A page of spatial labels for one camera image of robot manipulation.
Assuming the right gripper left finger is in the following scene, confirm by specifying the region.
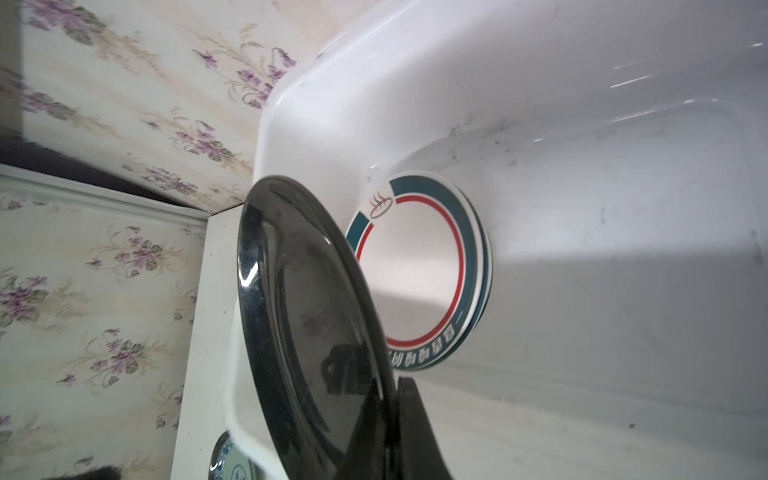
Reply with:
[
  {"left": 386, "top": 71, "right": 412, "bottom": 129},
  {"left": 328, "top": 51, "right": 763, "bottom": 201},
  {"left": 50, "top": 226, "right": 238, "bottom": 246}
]
[{"left": 335, "top": 381, "right": 387, "bottom": 480}]

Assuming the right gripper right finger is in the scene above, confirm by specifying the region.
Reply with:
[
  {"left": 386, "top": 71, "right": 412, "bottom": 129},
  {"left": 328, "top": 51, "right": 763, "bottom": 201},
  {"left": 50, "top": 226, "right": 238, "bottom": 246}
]
[{"left": 397, "top": 377, "right": 452, "bottom": 480}]

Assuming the black plate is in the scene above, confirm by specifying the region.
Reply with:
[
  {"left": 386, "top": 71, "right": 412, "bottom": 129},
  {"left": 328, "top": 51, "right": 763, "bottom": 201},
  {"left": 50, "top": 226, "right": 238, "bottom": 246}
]
[{"left": 237, "top": 175, "right": 396, "bottom": 479}]

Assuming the teal patterned plate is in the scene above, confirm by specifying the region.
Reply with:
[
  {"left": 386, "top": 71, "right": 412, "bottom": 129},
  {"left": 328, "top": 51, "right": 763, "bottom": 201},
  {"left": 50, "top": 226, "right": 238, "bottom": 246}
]
[{"left": 208, "top": 431, "right": 262, "bottom": 480}]

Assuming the white plate green red rim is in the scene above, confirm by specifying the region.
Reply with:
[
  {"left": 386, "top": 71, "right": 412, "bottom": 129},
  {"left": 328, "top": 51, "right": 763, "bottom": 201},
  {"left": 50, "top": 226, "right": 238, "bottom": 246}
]
[{"left": 345, "top": 171, "right": 493, "bottom": 371}]

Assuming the white plastic bin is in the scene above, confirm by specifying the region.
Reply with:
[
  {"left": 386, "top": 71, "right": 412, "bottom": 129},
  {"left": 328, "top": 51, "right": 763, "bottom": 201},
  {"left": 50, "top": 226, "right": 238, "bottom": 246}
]
[{"left": 254, "top": 1, "right": 767, "bottom": 479}]

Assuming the aluminium frame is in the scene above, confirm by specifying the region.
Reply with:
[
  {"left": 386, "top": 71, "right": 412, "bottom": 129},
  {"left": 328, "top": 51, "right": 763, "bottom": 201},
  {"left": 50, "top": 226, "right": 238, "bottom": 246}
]
[{"left": 1, "top": 165, "right": 210, "bottom": 223}]

